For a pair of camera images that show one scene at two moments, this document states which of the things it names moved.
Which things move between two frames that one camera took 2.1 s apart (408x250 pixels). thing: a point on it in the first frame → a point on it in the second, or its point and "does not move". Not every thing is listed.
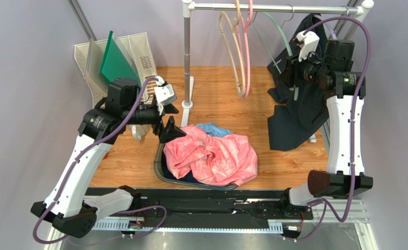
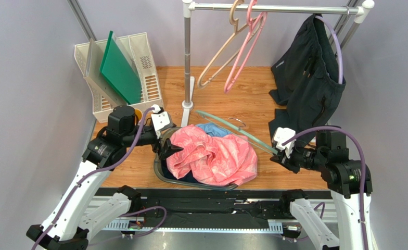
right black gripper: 292,72 → 286,161
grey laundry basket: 160,174 does not move
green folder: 114,63 does not move
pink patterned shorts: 228,159 does not move
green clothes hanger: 255,17 → 239,130
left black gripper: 171,131 → 168,150
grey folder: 92,67 does not move
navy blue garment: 189,177 does not move
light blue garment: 213,130 does not move
